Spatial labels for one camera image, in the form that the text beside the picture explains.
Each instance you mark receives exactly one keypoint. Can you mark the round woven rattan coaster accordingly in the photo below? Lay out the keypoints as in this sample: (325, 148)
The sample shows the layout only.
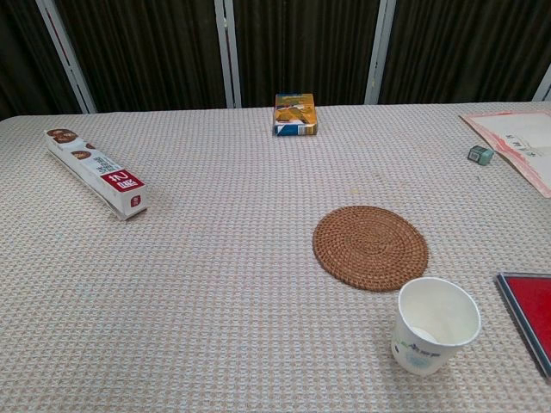
(370, 247)

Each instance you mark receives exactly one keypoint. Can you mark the white screen frame post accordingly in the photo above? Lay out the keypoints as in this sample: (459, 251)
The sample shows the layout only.
(227, 51)
(379, 51)
(543, 86)
(64, 51)

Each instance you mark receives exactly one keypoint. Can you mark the pink bordered paper certificate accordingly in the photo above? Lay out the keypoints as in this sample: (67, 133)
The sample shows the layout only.
(523, 137)

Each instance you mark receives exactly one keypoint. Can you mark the checkered beige tablecloth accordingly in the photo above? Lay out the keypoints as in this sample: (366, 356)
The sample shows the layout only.
(215, 279)

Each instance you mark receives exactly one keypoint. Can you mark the long white red snack box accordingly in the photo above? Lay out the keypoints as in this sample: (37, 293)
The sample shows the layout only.
(103, 176)

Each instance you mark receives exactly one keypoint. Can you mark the orange blue small carton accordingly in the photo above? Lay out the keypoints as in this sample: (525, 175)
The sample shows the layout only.
(295, 116)

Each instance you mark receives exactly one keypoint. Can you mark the white paper cup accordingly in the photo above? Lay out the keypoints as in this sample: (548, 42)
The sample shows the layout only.
(430, 344)

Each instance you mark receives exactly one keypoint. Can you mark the red pad with dark frame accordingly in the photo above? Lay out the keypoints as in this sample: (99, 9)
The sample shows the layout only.
(534, 305)

